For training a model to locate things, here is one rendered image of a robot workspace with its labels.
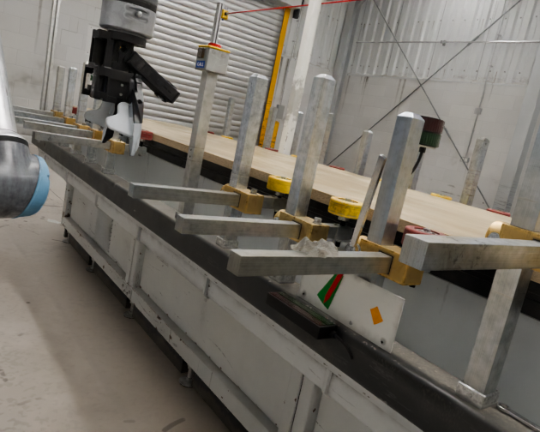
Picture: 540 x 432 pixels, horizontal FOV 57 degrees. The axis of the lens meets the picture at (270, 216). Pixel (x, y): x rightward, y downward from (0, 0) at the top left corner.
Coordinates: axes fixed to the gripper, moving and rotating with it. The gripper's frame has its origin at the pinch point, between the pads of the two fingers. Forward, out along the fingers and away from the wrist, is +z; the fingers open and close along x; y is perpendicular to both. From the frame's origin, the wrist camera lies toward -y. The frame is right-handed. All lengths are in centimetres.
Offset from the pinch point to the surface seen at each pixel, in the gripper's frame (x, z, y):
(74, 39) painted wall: -754, -75, -186
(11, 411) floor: -64, 94, -2
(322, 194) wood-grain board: -2, 4, -55
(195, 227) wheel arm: 11.6, 10.8, -11.5
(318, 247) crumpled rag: 35.6, 6.6, -19.6
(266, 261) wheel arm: 36.6, 8.4, -9.3
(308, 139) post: 7.2, -8.7, -37.6
